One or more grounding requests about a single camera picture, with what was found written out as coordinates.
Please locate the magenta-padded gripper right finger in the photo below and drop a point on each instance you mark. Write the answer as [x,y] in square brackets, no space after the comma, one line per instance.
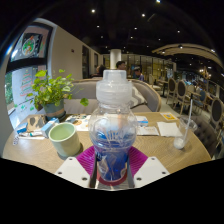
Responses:
[150,168]

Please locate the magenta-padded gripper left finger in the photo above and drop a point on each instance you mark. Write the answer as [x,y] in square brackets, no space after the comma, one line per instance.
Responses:
[75,168]

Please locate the clear bottle with blue label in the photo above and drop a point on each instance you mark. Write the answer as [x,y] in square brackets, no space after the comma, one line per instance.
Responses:
[113,100]

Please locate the pale green cup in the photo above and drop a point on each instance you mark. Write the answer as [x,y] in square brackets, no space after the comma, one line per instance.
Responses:
[65,141]

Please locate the white leaflet with blue print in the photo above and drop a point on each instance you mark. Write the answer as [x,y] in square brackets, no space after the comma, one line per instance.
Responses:
[146,128]

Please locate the clear plastic cup with straw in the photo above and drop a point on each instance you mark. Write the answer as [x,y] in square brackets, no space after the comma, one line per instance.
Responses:
[181,140]

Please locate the white paper napkin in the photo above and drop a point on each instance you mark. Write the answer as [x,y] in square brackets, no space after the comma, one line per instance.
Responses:
[169,129]

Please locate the colourful printed leaflet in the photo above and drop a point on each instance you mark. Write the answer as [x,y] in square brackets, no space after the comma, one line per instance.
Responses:
[80,121]

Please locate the small teal white carton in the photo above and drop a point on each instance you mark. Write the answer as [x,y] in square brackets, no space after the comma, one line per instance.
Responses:
[48,128]

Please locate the white tube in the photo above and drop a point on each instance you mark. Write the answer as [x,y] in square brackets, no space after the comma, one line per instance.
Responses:
[31,135]

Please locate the brown paper sheet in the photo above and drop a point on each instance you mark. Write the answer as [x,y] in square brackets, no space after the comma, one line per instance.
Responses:
[36,121]

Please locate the small white sticker strip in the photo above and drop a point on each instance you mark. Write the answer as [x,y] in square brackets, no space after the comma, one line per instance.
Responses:
[15,140]

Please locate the small blue white box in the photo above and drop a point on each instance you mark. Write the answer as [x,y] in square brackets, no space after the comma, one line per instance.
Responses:
[21,128]

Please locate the grey curved sofa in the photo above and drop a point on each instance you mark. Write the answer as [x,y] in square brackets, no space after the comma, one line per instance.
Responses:
[150,96]

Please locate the green potted plant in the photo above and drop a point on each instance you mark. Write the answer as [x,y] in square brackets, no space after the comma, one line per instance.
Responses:
[51,90]

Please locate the group of dining chairs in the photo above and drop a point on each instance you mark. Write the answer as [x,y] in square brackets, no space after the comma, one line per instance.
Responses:
[181,90]

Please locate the person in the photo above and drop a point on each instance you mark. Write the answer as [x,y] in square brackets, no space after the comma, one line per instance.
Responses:
[101,70]
[139,75]
[121,65]

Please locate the window with painted decals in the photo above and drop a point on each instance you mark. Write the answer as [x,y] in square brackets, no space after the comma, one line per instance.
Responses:
[26,81]

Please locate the group of ceiling lights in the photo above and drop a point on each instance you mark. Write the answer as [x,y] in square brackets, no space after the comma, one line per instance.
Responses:
[93,11]

